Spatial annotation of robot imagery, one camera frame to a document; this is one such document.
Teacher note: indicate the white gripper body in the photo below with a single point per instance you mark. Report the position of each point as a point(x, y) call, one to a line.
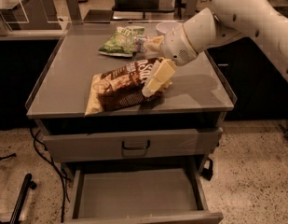
point(175, 48)

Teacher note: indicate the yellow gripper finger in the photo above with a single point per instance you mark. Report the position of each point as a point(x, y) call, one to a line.
point(161, 73)
point(152, 47)

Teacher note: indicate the brown chip bag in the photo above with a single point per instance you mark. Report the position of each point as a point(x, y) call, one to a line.
point(121, 87)

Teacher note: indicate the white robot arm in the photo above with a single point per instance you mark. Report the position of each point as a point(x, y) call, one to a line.
point(223, 22)

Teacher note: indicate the green chip bag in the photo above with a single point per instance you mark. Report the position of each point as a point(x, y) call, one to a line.
point(124, 42)

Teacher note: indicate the grey top drawer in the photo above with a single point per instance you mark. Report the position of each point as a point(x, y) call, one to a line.
point(107, 146)

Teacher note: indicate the grey drawer cabinet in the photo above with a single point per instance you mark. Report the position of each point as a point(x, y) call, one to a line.
point(198, 98)

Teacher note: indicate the grey open middle drawer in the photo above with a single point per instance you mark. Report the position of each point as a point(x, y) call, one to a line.
point(139, 191)

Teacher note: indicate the clear plastic water bottle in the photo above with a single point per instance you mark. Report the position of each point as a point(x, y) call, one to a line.
point(140, 43)

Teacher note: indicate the white bowl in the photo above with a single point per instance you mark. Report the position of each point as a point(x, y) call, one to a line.
point(167, 27)

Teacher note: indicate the black stand leg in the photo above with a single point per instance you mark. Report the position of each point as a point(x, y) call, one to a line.
point(27, 184)

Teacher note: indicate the black drawer handle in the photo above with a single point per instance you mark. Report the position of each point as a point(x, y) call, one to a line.
point(135, 145)

